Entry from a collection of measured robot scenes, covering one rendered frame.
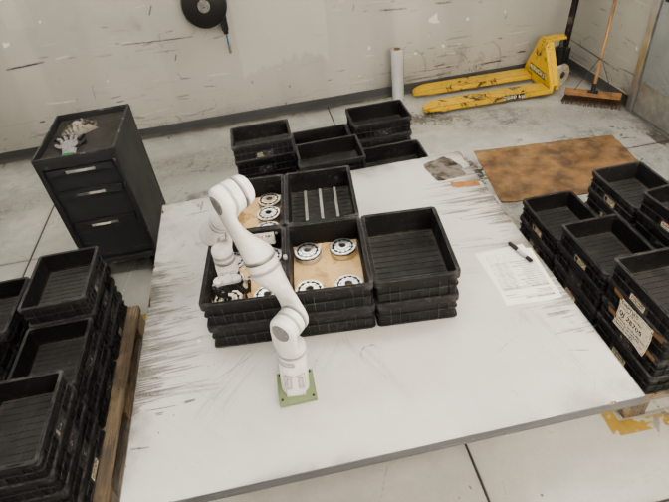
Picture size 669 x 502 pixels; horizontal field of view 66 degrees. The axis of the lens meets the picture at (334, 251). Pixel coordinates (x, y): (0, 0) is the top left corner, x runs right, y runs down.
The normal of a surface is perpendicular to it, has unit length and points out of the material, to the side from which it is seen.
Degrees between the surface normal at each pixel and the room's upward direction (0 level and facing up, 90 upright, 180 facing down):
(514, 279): 0
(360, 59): 90
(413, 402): 0
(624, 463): 0
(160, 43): 90
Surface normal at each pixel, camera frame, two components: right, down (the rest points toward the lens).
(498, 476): -0.10, -0.76
